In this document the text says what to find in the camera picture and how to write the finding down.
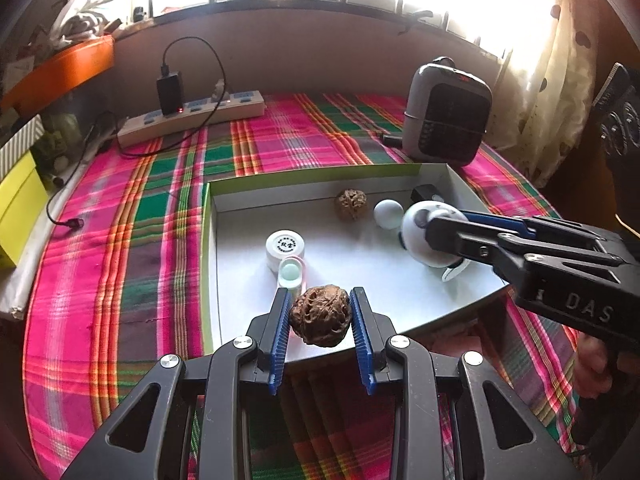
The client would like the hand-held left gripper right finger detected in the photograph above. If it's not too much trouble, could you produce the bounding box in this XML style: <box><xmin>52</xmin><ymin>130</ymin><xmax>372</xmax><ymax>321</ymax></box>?
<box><xmin>349</xmin><ymin>287</ymin><xmax>583</xmax><ymax>480</ymax></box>

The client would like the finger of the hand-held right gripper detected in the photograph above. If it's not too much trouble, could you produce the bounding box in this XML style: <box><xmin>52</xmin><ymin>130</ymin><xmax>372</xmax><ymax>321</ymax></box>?
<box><xmin>425</xmin><ymin>216</ymin><xmax>628</xmax><ymax>286</ymax></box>
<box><xmin>462</xmin><ymin>210</ymin><xmax>611</xmax><ymax>243</ymax></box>

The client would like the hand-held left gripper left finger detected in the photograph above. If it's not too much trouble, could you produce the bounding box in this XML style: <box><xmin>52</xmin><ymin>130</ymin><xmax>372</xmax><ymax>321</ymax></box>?
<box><xmin>60</xmin><ymin>287</ymin><xmax>293</xmax><ymax>480</ymax></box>

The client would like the brown walnut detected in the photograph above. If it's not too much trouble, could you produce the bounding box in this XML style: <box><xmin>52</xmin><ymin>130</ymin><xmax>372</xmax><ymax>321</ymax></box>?
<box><xmin>334</xmin><ymin>188</ymin><xmax>371</xmax><ymax>221</ymax></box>
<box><xmin>290</xmin><ymin>285</ymin><xmax>353</xmax><ymax>347</ymax></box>

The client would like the white round figurine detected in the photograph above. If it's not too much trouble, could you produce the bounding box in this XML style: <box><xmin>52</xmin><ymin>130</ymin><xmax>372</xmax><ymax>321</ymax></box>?
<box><xmin>400</xmin><ymin>200</ymin><xmax>473</xmax><ymax>283</ymax></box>

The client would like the shallow cardboard box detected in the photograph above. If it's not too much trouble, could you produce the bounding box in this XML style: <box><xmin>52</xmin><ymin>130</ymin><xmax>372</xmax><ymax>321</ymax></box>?
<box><xmin>201</xmin><ymin>161</ymin><xmax>512</xmax><ymax>366</ymax></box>

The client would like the white ball toy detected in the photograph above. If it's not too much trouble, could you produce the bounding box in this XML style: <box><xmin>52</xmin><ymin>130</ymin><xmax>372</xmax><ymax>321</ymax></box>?
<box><xmin>373</xmin><ymin>199</ymin><xmax>406</xmax><ymax>231</ymax></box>

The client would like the person's right hand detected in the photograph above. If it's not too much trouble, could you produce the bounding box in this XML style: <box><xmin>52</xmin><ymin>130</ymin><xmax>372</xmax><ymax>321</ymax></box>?
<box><xmin>572</xmin><ymin>332</ymin><xmax>618</xmax><ymax>393</ymax></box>

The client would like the small white jar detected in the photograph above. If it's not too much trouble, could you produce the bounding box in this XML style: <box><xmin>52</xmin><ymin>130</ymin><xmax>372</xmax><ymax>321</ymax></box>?
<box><xmin>265</xmin><ymin>230</ymin><xmax>307</xmax><ymax>273</ymax></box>

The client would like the grey space heater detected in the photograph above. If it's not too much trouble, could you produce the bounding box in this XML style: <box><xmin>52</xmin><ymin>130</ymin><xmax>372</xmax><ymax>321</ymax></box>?
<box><xmin>402</xmin><ymin>56</ymin><xmax>493</xmax><ymax>168</ymax></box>

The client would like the cream dotted curtain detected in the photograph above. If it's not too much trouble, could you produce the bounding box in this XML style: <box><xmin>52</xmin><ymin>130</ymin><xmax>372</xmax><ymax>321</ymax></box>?
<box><xmin>492</xmin><ymin>0</ymin><xmax>626</xmax><ymax>188</ymax></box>

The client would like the pink green plaid tablecloth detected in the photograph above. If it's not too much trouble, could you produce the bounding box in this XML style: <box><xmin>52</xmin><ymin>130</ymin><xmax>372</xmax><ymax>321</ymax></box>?
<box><xmin>22</xmin><ymin>91</ymin><xmax>601</xmax><ymax>480</ymax></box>

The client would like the beige power strip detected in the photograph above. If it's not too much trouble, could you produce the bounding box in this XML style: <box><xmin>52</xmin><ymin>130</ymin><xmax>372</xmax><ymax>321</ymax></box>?
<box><xmin>116</xmin><ymin>90</ymin><xmax>266</xmax><ymax>148</ymax></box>

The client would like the black charger adapter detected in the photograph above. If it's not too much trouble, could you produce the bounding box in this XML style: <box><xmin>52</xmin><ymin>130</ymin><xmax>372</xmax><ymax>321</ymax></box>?
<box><xmin>156</xmin><ymin>63</ymin><xmax>183</xmax><ymax>116</ymax></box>

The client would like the yellow cardboard box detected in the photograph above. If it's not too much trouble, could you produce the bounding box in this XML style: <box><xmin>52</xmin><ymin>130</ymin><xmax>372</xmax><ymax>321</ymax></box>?
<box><xmin>0</xmin><ymin>152</ymin><xmax>48</xmax><ymax>268</ymax></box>

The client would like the striped cardboard box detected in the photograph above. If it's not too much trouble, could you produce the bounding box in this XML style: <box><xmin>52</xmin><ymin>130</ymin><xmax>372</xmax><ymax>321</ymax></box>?
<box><xmin>0</xmin><ymin>114</ymin><xmax>43</xmax><ymax>176</ymax></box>

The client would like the orange tray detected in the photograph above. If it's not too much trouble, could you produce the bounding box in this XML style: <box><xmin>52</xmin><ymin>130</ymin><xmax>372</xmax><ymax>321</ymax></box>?
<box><xmin>0</xmin><ymin>35</ymin><xmax>116</xmax><ymax>111</ymax></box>

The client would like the white plastic bag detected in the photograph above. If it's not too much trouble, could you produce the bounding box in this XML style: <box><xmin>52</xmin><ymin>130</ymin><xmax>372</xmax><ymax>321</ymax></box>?
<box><xmin>50</xmin><ymin>0</ymin><xmax>108</xmax><ymax>43</ymax></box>

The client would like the black cable with plug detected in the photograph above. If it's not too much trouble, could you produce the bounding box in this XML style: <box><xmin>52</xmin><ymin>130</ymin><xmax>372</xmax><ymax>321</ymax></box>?
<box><xmin>46</xmin><ymin>112</ymin><xmax>118</xmax><ymax>231</ymax></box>

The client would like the black charger cable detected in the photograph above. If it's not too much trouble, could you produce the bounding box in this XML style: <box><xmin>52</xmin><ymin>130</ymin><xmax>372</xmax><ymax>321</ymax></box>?
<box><xmin>116</xmin><ymin>36</ymin><xmax>227</xmax><ymax>159</ymax></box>

